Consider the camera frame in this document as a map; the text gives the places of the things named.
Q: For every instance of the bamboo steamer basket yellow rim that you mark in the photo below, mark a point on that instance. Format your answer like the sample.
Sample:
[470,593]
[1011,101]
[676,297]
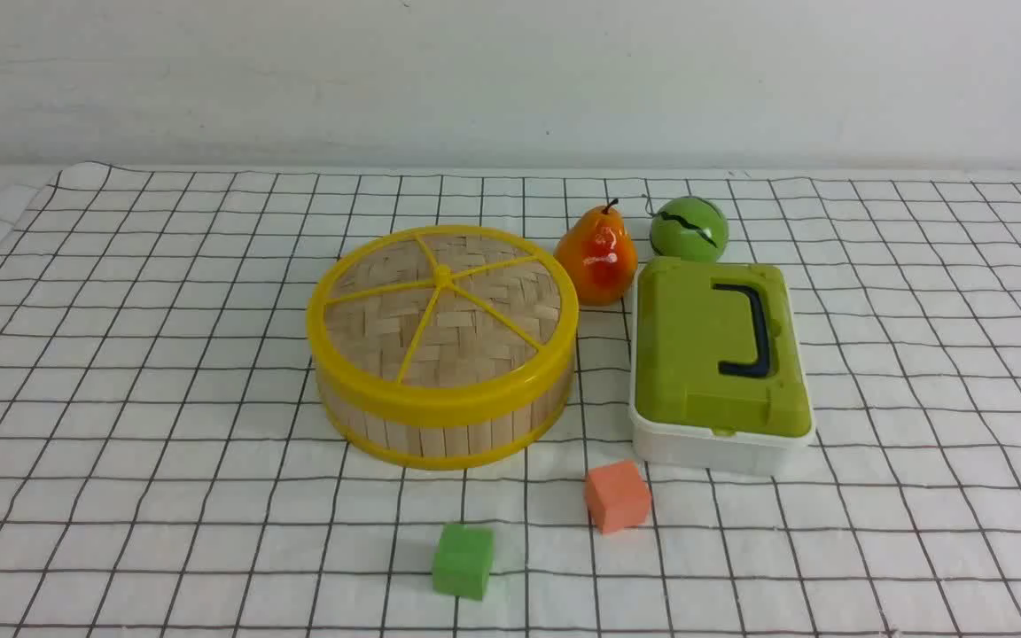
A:
[450,444]

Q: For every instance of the white black grid tablecloth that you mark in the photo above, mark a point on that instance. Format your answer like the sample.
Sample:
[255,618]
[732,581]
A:
[166,469]

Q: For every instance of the yellow bamboo steamer lid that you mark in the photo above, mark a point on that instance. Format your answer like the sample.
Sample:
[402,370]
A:
[444,326]

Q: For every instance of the green toy melon ball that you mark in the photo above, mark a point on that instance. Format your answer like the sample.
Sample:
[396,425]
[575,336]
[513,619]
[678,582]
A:
[689,228]

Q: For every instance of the orange foam cube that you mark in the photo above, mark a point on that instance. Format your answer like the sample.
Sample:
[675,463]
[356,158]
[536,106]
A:
[617,496]

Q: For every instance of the green lid white lunch box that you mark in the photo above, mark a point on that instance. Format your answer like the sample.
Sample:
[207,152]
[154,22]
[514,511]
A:
[716,380]

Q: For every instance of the orange red toy pear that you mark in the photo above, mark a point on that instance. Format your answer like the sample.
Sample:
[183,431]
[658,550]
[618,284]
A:
[599,256]

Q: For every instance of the green foam cube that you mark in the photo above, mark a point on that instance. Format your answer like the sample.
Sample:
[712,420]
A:
[463,561]

